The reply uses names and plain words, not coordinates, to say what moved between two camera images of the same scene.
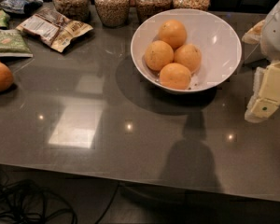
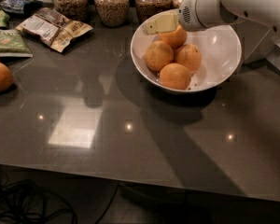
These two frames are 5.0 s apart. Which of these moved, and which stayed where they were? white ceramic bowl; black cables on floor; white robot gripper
Moved: white robot gripper
Stayed: white ceramic bowl; black cables on floor
